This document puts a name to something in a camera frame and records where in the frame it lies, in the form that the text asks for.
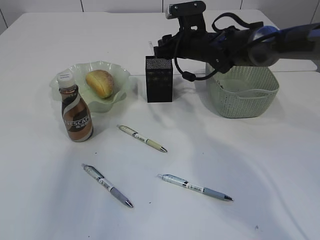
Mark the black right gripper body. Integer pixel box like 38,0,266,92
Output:
154,31,213,63

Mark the bread roll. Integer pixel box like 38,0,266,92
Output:
85,69,114,99

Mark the Nescafe coffee bottle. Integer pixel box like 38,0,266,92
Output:
57,70,94,142

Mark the light blue grey pen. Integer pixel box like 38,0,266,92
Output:
157,174,234,202

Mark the clear plastic ruler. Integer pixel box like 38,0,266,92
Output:
148,41,154,55

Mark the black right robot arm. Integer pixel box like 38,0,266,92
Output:
154,12,320,82

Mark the black mesh pen holder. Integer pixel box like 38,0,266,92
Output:
145,56,173,103

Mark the green woven plastic basket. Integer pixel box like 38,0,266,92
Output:
206,66,280,119

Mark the green wavy glass plate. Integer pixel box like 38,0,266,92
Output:
62,61,131,116

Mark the cream white pen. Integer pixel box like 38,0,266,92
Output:
117,125,168,153

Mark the white grey pen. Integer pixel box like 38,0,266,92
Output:
81,163,134,208

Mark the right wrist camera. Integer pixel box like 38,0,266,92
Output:
165,0,206,32

